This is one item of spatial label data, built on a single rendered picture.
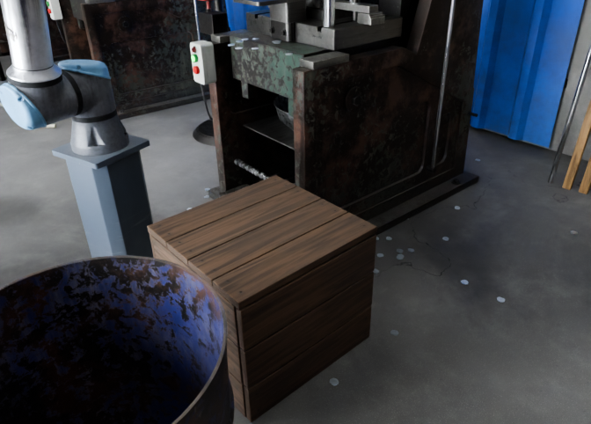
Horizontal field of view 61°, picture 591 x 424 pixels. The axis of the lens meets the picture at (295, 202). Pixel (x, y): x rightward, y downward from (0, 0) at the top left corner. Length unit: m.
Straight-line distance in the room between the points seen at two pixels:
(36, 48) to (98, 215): 0.47
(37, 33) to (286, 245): 0.71
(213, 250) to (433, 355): 0.63
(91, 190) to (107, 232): 0.13
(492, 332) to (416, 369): 0.26
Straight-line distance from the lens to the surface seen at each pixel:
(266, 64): 1.65
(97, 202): 1.48
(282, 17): 1.65
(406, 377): 1.33
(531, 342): 1.51
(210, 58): 1.79
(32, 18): 1.27
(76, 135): 1.45
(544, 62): 2.59
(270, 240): 1.14
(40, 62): 1.30
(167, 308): 0.95
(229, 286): 1.02
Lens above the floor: 0.98
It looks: 29 degrees down
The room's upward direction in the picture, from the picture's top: 1 degrees counter-clockwise
